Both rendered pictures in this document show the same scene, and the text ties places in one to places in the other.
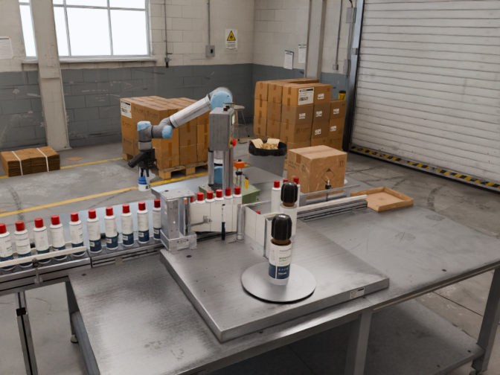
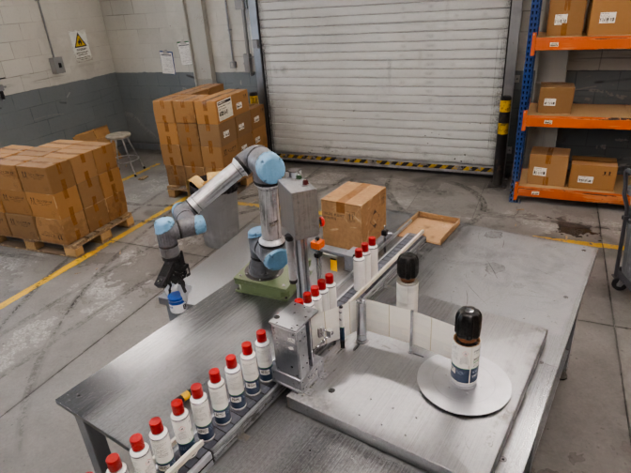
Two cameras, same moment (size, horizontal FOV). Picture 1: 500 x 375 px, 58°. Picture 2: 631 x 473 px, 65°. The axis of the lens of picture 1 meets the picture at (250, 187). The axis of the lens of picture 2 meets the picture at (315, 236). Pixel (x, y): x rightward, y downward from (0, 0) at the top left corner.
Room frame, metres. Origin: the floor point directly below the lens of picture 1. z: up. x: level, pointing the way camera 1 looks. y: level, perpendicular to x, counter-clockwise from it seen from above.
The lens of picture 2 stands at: (0.64, 0.84, 2.10)
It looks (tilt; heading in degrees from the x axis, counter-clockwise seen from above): 26 degrees down; 335
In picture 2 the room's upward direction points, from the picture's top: 4 degrees counter-clockwise
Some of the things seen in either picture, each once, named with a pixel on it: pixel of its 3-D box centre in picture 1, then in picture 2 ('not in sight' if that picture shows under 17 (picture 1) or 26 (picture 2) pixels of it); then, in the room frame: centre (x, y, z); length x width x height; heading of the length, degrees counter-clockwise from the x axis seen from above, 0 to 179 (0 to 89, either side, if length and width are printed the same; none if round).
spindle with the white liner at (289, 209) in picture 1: (288, 211); (407, 287); (2.01, -0.19, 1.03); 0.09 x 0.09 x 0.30
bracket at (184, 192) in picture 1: (177, 193); (294, 315); (1.93, 0.34, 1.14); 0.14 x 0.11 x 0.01; 119
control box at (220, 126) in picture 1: (222, 129); (299, 206); (2.24, 0.15, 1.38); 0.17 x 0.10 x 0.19; 175
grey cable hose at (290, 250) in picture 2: (210, 167); (291, 259); (2.23, 0.21, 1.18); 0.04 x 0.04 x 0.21
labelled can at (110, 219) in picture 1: (111, 228); (219, 396); (1.87, 0.64, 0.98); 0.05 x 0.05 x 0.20
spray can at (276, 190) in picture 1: (276, 198); (359, 269); (2.31, -0.15, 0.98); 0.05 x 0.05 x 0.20
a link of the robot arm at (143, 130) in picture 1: (144, 131); (166, 232); (2.50, 0.61, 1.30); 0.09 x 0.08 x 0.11; 91
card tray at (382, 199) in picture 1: (381, 198); (428, 227); (2.71, -0.85, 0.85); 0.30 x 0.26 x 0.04; 119
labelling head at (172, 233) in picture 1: (177, 219); (296, 346); (1.93, 0.34, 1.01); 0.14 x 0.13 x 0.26; 119
